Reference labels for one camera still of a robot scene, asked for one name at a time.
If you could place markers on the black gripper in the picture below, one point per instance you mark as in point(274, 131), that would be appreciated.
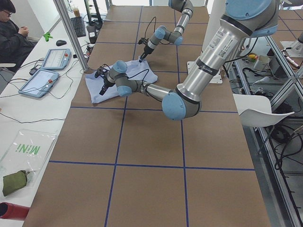
point(146, 50)
point(106, 84)

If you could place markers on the light blue striped shirt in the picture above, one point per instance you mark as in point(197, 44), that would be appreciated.
point(135, 70)

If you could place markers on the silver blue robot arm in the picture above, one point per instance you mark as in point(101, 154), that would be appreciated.
point(185, 7)
point(241, 19)

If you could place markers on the black box device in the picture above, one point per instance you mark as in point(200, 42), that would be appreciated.
point(92, 34)

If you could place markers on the upper teach pendant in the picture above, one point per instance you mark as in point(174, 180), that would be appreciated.
point(56, 59)

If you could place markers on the teach pendant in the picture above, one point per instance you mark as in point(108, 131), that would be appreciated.
point(56, 59)
point(39, 84)

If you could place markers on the lower teach pendant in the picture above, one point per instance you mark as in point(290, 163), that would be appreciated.
point(39, 84)

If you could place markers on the black computer mouse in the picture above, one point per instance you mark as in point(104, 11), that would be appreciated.
point(61, 42)

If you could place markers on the black keyboard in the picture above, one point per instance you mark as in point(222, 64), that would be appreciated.
point(78, 26)

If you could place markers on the green plastic clamp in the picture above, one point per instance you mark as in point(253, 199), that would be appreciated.
point(47, 36)

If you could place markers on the iced coffee cup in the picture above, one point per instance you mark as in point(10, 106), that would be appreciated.
point(76, 12)

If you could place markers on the white paper with green print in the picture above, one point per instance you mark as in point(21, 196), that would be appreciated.
point(28, 151)

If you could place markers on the seated person in black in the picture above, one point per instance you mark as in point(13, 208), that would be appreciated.
point(14, 45)

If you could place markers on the white mug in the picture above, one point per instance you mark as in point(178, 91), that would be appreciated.
point(262, 63)

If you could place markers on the white chair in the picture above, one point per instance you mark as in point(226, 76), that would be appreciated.
point(255, 111)

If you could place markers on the green cloth bundle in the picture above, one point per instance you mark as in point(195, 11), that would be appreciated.
point(14, 182)

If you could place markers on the red cylinder bottle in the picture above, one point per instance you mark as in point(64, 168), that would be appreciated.
point(13, 211)

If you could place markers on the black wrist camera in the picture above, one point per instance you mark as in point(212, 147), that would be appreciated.
point(102, 71)
point(143, 41)

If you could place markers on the aluminium frame post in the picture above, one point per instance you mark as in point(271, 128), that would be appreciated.
point(60, 6)

